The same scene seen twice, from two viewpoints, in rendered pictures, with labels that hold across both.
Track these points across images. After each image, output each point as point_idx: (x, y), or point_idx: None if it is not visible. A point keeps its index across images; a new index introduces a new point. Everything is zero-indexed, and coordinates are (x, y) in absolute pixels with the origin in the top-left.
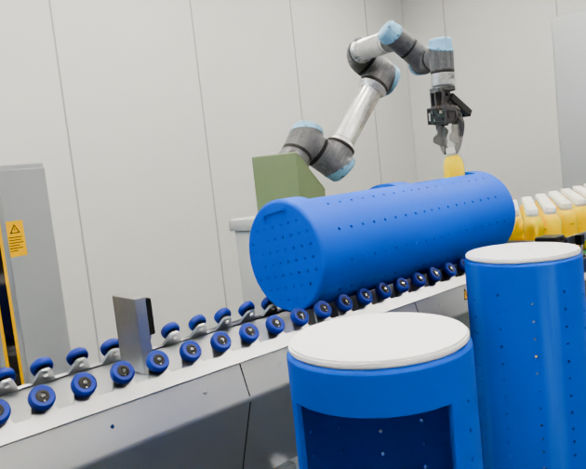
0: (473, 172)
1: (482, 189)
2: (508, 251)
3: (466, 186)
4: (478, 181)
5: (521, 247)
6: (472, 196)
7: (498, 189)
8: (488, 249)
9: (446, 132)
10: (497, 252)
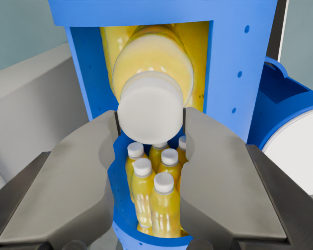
0: (202, 8)
1: (256, 83)
2: (307, 166)
3: (240, 133)
4: (247, 74)
5: None
6: (250, 125)
7: (274, 6)
8: (280, 161)
9: (112, 201)
10: (296, 171)
